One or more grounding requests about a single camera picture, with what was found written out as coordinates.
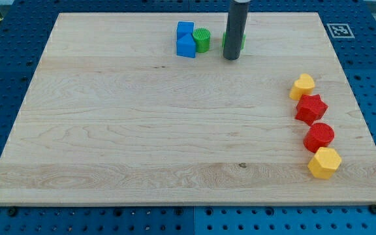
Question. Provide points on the red star block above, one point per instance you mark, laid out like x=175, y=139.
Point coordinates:
x=310, y=108

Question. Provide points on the yellow hexagon block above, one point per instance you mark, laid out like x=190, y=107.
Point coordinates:
x=324, y=163

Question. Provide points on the light wooden board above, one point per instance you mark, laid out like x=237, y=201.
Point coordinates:
x=114, y=117

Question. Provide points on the blue triangle block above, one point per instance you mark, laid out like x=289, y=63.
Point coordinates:
x=186, y=46

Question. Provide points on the green cylinder block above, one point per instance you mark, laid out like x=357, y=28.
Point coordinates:
x=202, y=38

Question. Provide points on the green block behind tool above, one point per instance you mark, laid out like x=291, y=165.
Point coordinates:
x=242, y=44

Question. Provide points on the blue cube block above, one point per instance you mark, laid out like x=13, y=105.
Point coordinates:
x=184, y=28

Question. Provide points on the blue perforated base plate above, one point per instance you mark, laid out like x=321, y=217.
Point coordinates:
x=24, y=32

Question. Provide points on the white fiducial marker tag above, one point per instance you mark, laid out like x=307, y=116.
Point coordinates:
x=340, y=31

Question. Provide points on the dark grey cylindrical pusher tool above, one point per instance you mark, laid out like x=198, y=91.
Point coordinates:
x=236, y=20

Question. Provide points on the yellow heart block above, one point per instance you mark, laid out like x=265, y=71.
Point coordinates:
x=304, y=85

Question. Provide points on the red cylinder block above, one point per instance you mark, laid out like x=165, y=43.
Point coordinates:
x=318, y=135

